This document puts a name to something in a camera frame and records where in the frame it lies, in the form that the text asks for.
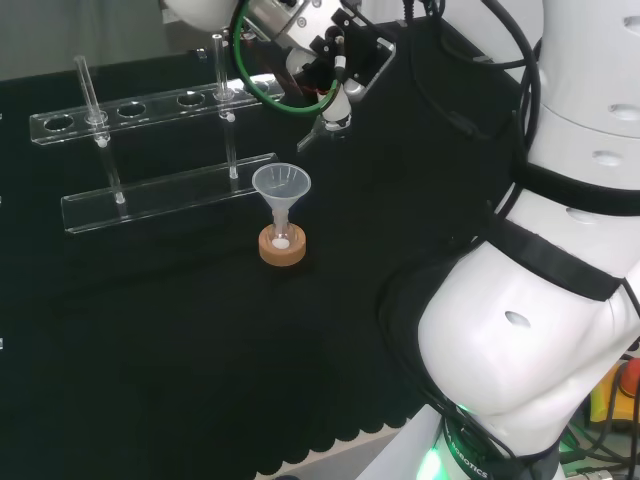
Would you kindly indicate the translucent plastic funnel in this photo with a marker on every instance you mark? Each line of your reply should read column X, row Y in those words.
column 281, row 184

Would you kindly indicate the yellow stop button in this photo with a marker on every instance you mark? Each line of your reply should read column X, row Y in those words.
column 627, row 380

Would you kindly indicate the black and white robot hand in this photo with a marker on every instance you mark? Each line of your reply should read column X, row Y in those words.
column 367, row 55

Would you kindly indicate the clear acrylic funnel stand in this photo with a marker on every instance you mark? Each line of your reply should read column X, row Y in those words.
column 165, row 192

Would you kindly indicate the clear round-bottom flask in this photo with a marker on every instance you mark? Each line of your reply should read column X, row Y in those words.
column 281, row 235

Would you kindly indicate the black table cloth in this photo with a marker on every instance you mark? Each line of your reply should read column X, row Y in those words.
column 150, row 325

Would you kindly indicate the small clear block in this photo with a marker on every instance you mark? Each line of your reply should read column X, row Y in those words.
column 200, row 54

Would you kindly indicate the clear weighing funnel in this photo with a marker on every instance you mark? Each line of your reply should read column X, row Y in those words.
column 307, row 140

